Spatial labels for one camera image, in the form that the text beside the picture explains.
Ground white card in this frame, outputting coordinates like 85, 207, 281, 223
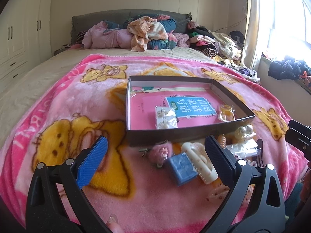
226, 139, 261, 159

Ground orange spiral hair tie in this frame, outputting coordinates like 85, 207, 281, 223
217, 134, 228, 149

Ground cream claw hair clip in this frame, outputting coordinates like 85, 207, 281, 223
181, 142, 218, 185

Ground pearl hair clip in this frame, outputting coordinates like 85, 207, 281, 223
234, 124, 256, 143

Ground blue square box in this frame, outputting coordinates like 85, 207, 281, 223
166, 153, 198, 186

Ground yellow rings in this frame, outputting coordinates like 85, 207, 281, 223
217, 103, 236, 123

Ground pink fuzzy pompom clip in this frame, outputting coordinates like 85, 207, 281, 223
139, 140, 173, 168

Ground earrings card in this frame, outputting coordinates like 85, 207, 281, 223
155, 106, 178, 129

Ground sheer dotted bow hair clip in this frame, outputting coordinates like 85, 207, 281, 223
207, 184, 254, 208

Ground person's left hand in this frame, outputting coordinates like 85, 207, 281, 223
107, 214, 124, 233

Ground black jacket on windowsill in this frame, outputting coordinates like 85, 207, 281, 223
268, 56, 310, 81

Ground pink cartoon fleece blanket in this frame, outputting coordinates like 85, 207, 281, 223
1, 54, 307, 232

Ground shallow dark cardboard box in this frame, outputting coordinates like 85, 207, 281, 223
126, 75, 255, 146

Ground cream curtain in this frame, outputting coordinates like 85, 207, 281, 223
241, 0, 261, 70

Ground pile of clothes on bed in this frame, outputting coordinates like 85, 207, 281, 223
187, 21, 245, 66

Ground pink pillow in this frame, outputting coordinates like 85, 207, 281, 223
82, 21, 133, 49

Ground mauve fuzzy pillow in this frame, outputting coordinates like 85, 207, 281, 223
173, 33, 190, 47

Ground cream built-in wardrobe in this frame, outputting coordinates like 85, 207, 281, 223
1, 0, 52, 91

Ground dark grey headboard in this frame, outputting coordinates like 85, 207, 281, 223
71, 9, 192, 45

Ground dark blue floral quilt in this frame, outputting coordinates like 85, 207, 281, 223
123, 14, 176, 52

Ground orange floral cloth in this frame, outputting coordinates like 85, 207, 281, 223
127, 16, 169, 52

